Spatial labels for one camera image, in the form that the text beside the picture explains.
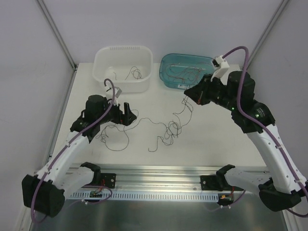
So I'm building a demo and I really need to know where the teal transparent plastic bin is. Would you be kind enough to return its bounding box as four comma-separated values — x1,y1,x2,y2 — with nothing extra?
159,53,214,89

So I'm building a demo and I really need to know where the white plastic tub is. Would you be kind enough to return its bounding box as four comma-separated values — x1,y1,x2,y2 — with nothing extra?
92,46,154,93

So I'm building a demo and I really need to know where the brown wire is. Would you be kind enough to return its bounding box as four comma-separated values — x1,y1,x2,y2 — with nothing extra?
162,61,212,88

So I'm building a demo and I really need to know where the aluminium mounting rail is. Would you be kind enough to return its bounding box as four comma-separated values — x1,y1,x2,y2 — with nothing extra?
67,163,270,194

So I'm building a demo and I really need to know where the black wire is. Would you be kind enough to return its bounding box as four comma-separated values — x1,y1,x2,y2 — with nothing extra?
113,66,143,81
95,96,194,153

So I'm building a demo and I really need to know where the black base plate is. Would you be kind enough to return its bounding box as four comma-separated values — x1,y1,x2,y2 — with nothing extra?
99,173,116,189
200,175,243,192

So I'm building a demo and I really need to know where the white slotted cable duct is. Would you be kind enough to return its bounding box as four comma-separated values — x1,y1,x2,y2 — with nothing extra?
69,189,218,203

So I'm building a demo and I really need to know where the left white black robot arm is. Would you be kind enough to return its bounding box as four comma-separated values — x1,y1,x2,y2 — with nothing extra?
22,95,137,223

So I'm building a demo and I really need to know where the left aluminium frame post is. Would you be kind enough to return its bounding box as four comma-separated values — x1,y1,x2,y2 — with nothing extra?
35,0,77,71

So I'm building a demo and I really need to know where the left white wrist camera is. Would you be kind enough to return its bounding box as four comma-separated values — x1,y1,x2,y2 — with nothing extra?
105,86,122,106

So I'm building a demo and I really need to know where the aluminium frame post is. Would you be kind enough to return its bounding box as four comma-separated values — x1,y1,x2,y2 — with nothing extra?
247,0,291,68
35,0,77,71

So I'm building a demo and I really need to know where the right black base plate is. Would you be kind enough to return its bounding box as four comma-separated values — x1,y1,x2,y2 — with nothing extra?
200,175,243,192

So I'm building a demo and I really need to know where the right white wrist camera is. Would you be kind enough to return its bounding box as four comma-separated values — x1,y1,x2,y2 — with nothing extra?
211,55,230,80

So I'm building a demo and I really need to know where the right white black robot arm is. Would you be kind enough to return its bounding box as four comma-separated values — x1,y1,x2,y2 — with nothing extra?
184,71,308,212

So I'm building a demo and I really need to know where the right aluminium frame post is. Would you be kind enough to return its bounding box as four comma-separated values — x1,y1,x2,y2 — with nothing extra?
247,0,291,68

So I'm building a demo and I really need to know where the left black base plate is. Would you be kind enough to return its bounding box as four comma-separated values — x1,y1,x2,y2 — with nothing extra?
99,173,116,189

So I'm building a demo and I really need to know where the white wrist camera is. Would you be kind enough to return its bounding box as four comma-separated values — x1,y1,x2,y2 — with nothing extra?
211,55,230,80
105,86,122,106

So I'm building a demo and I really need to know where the label sticker on bin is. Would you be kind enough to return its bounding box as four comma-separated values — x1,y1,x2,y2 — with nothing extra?
177,84,192,90

